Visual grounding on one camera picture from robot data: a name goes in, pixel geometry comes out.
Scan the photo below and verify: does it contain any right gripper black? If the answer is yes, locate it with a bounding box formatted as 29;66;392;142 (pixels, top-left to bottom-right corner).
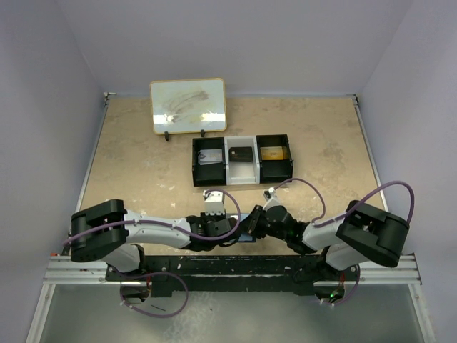
240;204;288;242

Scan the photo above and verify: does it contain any blue leather card holder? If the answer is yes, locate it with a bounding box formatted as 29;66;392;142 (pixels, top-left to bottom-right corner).
228;213;256;243

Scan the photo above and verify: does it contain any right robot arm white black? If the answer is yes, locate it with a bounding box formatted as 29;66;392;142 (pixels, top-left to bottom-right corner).
240;200;410;279

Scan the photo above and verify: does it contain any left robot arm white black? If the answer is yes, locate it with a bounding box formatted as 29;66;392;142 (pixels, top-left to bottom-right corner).
64;199;240;280

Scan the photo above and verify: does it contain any black card case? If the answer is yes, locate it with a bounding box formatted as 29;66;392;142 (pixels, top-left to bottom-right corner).
228;146;253;163

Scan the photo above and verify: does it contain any gold card in tray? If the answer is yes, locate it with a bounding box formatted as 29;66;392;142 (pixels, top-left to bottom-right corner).
260;146;288;161

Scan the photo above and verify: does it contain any white card in tray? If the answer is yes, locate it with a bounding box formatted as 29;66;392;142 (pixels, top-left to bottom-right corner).
197;149;224;165

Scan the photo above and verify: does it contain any black right tray compartment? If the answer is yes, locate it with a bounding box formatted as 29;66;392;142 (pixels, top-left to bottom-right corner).
256;134;293;184

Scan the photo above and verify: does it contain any black tray compartment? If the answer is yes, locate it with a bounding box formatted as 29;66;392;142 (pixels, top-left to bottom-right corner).
191;137;226;187
256;134;293;184

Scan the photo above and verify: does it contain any white middle tray compartment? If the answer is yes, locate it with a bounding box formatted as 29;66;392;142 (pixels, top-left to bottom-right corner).
224;136;260;185

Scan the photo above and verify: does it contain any black left tray compartment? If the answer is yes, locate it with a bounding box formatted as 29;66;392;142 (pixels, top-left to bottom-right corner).
191;137;226;187

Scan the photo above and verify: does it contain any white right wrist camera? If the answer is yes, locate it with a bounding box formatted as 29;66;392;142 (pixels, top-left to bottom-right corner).
263;187;282;211

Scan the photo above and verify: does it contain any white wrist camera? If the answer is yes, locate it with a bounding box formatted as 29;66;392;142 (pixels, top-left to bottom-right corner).
203;190;226;216
263;187;282;211

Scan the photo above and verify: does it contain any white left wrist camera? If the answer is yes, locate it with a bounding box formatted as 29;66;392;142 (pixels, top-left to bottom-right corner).
203;190;226;216

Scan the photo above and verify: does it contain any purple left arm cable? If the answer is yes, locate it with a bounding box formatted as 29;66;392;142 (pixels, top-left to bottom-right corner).
63;188;242;247

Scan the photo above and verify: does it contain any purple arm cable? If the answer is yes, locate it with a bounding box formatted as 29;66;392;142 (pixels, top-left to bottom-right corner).
269;177;416;226
63;188;242;247

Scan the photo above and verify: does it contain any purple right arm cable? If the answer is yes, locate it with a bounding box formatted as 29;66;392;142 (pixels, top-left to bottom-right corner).
269;177;416;226

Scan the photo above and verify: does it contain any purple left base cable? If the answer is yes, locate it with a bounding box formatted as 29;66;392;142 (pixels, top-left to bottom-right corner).
119;271;189;317

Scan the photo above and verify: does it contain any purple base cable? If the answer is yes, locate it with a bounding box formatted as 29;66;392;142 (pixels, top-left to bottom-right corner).
319;266;361;309
119;271;189;317

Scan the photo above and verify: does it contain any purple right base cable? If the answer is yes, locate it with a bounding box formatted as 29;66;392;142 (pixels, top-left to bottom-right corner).
319;266;361;309

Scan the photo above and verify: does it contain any whiteboard with wooden frame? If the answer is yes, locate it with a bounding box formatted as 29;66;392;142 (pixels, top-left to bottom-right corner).
149;78;227;135

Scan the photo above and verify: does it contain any aluminium frame rail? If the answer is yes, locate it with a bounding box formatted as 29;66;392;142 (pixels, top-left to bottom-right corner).
360;254;422;284

